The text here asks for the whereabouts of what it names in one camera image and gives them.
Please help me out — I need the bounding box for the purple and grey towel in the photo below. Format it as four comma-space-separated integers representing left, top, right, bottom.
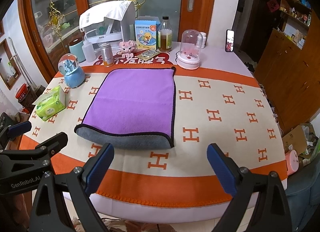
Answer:
74, 66, 176, 150

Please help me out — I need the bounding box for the red lidded jar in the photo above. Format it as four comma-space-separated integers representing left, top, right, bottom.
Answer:
15, 83, 28, 100

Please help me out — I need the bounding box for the green tissue pack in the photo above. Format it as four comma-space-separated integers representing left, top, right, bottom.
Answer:
33, 85, 66, 121

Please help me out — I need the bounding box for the pink pig container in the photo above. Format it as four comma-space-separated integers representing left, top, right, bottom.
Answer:
285, 150, 299, 176

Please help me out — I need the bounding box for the cardboard box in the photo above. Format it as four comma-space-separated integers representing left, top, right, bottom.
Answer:
282, 123, 315, 155

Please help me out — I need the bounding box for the blue castle snow globe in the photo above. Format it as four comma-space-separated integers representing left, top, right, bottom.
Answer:
57, 54, 85, 88

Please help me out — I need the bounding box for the teal cylindrical container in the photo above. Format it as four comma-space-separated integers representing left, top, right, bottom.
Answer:
69, 37, 86, 63

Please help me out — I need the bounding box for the white plastic squeeze bottle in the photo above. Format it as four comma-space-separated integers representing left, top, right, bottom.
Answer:
82, 38, 96, 62

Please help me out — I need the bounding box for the silver orange can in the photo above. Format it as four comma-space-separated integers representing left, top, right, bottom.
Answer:
100, 43, 114, 67

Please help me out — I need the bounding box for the red printed table mat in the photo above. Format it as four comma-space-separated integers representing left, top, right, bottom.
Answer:
93, 49, 174, 67

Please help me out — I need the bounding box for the orange wooden glass door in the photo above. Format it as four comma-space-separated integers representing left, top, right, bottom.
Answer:
17, 0, 214, 82

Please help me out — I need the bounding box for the pink toy cat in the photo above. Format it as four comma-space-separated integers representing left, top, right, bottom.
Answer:
119, 40, 137, 54

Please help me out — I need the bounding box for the white desktop appliance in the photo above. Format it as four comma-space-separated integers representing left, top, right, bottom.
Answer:
79, 18, 134, 49

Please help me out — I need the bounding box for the brown wooden cabinet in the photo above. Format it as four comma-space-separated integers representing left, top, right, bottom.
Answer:
254, 10, 319, 134

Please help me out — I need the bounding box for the foil pill blister pack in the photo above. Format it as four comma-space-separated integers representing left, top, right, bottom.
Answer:
136, 50, 160, 61

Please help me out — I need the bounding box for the blue duck carton box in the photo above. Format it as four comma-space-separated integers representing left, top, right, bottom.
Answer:
135, 16, 160, 50

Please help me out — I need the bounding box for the white cloth cover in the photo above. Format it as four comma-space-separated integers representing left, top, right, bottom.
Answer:
79, 1, 136, 29

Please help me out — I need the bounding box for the glass bottle amber liquid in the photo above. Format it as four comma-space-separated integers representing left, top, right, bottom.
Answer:
157, 16, 172, 52

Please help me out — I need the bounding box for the black smartphone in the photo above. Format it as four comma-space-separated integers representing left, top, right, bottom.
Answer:
225, 29, 234, 53

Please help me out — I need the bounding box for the pink dome music box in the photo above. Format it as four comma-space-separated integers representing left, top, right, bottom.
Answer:
176, 29, 203, 70

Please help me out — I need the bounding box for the small white pill bottle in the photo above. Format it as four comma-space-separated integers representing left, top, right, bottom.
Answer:
200, 32, 207, 49

